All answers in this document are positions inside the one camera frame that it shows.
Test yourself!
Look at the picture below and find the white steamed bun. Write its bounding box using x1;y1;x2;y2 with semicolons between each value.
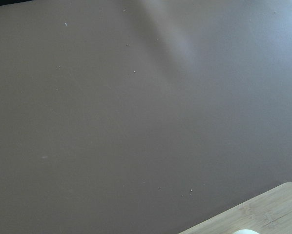
232;229;259;234

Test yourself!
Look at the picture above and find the bamboo cutting board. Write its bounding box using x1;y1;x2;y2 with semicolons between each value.
182;182;292;234

